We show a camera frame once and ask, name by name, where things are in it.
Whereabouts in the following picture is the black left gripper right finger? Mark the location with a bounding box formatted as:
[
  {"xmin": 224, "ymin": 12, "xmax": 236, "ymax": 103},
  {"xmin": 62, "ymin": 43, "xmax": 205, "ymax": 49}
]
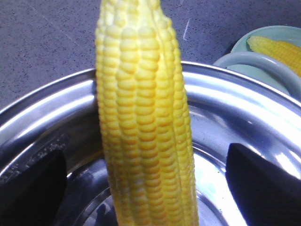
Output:
[{"xmin": 226, "ymin": 143, "xmax": 301, "ymax": 226}]

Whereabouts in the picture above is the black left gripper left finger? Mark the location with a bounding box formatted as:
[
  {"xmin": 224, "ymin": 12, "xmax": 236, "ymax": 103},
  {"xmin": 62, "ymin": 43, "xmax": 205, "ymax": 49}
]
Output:
[{"xmin": 0, "ymin": 150, "xmax": 67, "ymax": 226}]

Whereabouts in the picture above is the corn cob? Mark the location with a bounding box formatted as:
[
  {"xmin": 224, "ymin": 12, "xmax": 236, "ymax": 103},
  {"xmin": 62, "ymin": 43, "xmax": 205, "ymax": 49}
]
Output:
[
  {"xmin": 246, "ymin": 36, "xmax": 301, "ymax": 77},
  {"xmin": 95, "ymin": 0, "xmax": 198, "ymax": 226}
]

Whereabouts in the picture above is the green electric cooking pot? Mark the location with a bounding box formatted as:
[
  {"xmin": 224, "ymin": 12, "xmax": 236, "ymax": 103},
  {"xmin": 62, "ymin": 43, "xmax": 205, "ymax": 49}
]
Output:
[{"xmin": 0, "ymin": 62, "xmax": 301, "ymax": 226}]

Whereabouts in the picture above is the light green plate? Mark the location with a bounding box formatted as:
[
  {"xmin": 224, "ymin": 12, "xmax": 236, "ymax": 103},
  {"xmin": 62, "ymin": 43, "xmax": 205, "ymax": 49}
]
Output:
[{"xmin": 214, "ymin": 25, "xmax": 301, "ymax": 99}]

